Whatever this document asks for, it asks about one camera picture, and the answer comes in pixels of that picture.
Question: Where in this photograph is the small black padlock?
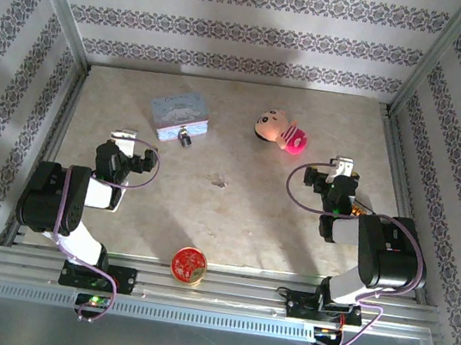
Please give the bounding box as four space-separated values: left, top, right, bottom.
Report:
175 124 196 150

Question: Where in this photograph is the blue cartoon tin box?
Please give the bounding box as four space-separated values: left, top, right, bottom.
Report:
144 85 216 149

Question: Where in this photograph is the black module with orange connectors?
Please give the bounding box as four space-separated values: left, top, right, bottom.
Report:
348 197 373 219

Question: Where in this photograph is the plush doll in pink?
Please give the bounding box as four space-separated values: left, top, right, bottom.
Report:
251 106 313 158

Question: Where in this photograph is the red round tin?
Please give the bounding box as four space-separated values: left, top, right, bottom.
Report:
168 244 210 289

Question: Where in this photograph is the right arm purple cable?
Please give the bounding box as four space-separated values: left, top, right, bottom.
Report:
263 157 438 345

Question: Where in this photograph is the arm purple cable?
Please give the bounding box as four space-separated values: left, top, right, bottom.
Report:
39 128 165 330
263 157 438 345

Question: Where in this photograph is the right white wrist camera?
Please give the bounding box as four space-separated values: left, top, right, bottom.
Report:
325 154 357 187

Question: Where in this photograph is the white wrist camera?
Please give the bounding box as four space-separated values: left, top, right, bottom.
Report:
107 126 140 157
325 154 357 187

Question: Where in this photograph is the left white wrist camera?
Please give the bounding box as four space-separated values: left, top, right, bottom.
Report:
107 126 140 157

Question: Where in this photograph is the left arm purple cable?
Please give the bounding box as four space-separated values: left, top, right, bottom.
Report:
39 128 165 330

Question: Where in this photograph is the aluminium side rail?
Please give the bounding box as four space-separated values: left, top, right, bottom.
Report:
2 55 94 255
353 102 456 305

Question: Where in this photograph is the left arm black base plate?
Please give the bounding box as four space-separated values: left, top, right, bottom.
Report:
57 257 139 297

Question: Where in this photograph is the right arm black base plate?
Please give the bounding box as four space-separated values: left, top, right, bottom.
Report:
284 289 365 330

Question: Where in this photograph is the long aluminium rail frame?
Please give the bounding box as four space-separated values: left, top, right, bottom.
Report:
0 228 444 345

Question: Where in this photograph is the slotted grey cable duct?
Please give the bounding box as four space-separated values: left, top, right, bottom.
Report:
0 280 321 345

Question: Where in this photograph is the aluminium corner post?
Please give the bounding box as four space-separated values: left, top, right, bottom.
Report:
389 0 461 124
7 0 100 70

